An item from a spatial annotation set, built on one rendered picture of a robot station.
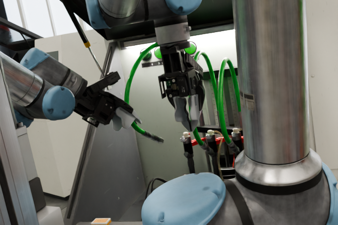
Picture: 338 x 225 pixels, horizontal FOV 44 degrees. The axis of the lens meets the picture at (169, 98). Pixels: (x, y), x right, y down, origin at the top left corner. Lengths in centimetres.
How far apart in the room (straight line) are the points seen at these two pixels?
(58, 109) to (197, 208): 49
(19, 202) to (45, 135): 355
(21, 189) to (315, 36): 97
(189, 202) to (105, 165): 98
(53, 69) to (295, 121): 71
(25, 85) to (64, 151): 318
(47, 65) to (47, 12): 595
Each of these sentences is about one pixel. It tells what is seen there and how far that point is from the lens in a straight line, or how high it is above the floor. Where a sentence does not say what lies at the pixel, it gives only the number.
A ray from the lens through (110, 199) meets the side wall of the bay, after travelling 152.
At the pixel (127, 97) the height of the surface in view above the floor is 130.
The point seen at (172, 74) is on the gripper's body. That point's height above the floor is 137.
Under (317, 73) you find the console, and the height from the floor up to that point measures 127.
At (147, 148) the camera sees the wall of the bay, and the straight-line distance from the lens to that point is 172.
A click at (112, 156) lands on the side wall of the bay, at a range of 154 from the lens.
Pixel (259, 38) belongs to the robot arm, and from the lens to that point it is 49.
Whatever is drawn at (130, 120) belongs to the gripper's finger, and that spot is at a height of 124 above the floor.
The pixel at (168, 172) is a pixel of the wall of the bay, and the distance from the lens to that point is 173.
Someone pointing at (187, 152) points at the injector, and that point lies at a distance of 132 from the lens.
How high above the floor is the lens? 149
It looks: 10 degrees down
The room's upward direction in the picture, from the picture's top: 10 degrees counter-clockwise
